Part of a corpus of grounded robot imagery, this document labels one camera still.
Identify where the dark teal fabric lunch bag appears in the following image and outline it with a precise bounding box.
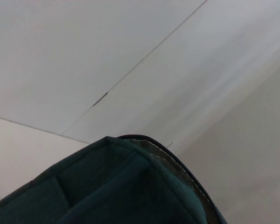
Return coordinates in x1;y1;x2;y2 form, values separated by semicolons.
0;134;227;224

